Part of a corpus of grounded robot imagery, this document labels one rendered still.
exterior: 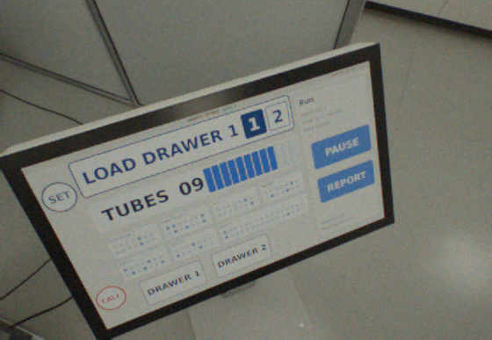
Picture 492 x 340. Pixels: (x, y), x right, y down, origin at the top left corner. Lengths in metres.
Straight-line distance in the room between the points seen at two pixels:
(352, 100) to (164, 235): 0.33
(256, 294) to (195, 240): 1.02
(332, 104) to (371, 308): 1.23
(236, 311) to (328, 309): 0.38
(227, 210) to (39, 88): 1.99
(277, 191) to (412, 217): 1.35
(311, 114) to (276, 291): 1.11
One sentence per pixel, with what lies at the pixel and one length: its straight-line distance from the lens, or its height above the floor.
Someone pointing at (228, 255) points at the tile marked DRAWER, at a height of 1.01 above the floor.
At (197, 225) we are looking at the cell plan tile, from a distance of 0.50.
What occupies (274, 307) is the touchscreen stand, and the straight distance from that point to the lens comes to 1.51.
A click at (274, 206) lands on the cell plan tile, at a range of 0.52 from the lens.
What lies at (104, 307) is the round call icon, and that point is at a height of 1.01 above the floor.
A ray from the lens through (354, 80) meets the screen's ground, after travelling 0.52.
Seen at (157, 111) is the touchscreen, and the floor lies 1.20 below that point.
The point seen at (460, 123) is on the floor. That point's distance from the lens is 2.23.
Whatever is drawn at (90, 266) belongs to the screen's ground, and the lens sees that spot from 0.52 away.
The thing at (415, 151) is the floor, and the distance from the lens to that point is 2.00.
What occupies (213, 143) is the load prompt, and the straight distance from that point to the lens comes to 0.45.
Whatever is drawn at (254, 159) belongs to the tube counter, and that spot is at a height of 1.12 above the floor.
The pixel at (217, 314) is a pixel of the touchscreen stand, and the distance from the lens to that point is 1.50.
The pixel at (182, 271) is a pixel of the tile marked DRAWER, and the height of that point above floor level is 1.02.
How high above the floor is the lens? 1.53
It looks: 60 degrees down
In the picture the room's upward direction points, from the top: 1 degrees counter-clockwise
